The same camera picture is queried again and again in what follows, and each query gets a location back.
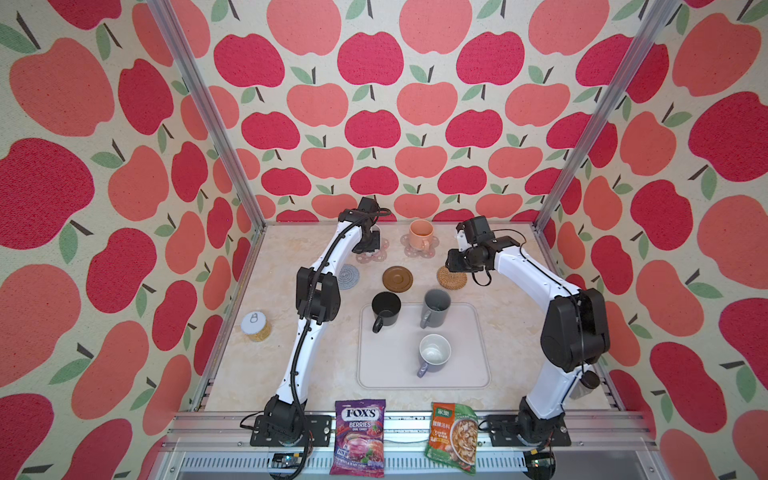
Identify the aluminium frame post left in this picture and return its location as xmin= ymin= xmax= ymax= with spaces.
xmin=146 ymin=0 xmax=266 ymax=230

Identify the aluminium frame post right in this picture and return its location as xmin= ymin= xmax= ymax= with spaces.
xmin=532 ymin=0 xmax=682 ymax=230

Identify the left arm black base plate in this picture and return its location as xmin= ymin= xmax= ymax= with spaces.
xmin=249 ymin=413 xmax=334 ymax=447

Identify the round woven rattan coaster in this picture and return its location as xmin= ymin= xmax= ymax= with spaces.
xmin=436 ymin=266 xmax=468 ymax=290

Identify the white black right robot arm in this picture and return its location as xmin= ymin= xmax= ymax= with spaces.
xmin=446 ymin=237 xmax=610 ymax=445

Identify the grey mug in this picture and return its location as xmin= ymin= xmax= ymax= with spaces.
xmin=420 ymin=289 xmax=451 ymax=329

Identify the orange pink mug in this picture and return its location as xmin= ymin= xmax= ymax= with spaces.
xmin=408 ymin=219 xmax=434 ymax=249

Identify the purple Fox's berries candy bag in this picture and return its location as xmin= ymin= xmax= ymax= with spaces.
xmin=330 ymin=399 xmax=386 ymax=478

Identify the black mug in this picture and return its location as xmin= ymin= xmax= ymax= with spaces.
xmin=371 ymin=291 xmax=402 ymax=334

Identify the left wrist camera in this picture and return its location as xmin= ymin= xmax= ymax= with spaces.
xmin=357 ymin=197 xmax=380 ymax=217

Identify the light grey tray mat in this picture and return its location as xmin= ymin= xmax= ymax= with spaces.
xmin=357 ymin=303 xmax=490 ymax=390

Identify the round grey coaster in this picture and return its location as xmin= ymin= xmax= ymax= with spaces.
xmin=337 ymin=264 xmax=360 ymax=291

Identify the pink flower silicone coaster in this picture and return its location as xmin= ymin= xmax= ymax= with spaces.
xmin=400 ymin=235 xmax=440 ymax=259

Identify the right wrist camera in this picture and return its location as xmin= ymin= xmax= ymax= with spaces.
xmin=456 ymin=216 xmax=495 ymax=251

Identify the aluminium front frame rail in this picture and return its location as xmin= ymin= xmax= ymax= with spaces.
xmin=147 ymin=410 xmax=672 ymax=479

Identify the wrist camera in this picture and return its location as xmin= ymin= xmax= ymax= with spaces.
xmin=456 ymin=216 xmax=495 ymax=251
xmin=357 ymin=197 xmax=380 ymax=217

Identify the yellow jar white lid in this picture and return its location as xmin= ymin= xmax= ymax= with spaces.
xmin=240 ymin=311 xmax=271 ymax=342

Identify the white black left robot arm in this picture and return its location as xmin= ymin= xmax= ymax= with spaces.
xmin=263 ymin=204 xmax=392 ymax=444

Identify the lavender mug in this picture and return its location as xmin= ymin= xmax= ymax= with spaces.
xmin=417 ymin=334 xmax=452 ymax=378

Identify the round brown wooden coaster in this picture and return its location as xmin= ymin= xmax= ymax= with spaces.
xmin=382 ymin=266 xmax=413 ymax=293

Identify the green orange soup packet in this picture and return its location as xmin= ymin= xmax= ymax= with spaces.
xmin=425 ymin=402 xmax=479 ymax=475

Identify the grey spice jar black lid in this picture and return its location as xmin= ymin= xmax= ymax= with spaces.
xmin=569 ymin=370 xmax=601 ymax=400

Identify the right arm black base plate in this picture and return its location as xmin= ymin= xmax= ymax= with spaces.
xmin=480 ymin=410 xmax=572 ymax=448

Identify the aluminium frame post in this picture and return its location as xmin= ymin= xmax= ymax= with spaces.
xmin=532 ymin=0 xmax=682 ymax=230
xmin=146 ymin=0 xmax=266 ymax=230

